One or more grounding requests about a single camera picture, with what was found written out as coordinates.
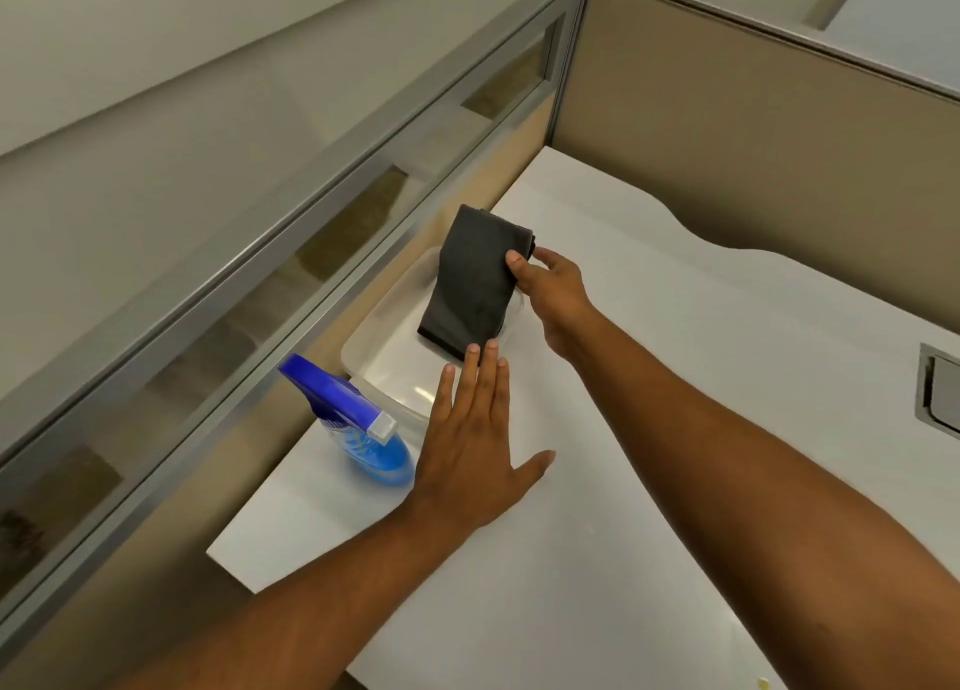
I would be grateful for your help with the clear plastic container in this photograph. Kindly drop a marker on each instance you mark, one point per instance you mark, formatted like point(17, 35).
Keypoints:
point(394, 367)

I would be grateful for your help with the person's right forearm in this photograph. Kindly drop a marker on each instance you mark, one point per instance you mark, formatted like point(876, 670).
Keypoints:
point(750, 502)

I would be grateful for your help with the person's right hand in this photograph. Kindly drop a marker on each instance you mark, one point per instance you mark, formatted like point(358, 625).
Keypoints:
point(559, 299)

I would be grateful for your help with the person's left forearm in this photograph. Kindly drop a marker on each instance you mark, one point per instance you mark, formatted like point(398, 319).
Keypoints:
point(315, 607)

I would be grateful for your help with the beige fabric cubicle partition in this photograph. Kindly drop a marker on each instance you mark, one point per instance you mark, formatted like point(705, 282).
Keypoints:
point(750, 134)

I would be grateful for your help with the blue spray bottle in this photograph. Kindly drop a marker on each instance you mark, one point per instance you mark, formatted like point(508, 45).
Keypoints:
point(341, 401)

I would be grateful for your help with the person's left hand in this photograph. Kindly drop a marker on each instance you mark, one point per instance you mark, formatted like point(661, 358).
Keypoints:
point(465, 457)

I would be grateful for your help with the dark grey cleaning cloth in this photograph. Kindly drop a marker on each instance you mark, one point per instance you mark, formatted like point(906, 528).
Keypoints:
point(469, 284)

